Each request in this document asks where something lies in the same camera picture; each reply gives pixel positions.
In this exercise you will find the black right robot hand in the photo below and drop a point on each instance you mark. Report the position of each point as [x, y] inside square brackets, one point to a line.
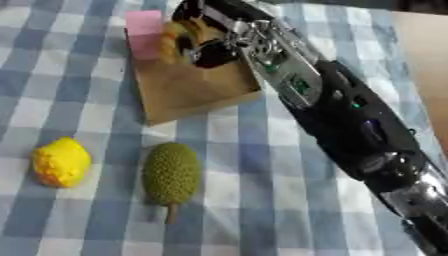
[214, 53]

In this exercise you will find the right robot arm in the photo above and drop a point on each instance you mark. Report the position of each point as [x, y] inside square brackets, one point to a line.
[344, 110]

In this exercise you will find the tan cardboard box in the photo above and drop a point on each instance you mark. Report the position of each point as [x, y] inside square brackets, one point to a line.
[186, 88]

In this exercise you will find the pink rectangular block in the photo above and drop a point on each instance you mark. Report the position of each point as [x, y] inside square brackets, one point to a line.
[144, 33]

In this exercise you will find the green spiky toy durian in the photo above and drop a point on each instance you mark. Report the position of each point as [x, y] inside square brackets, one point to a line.
[171, 173]

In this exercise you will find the yellow bumpy toy fruit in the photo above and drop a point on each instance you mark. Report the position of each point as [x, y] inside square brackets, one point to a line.
[60, 162]

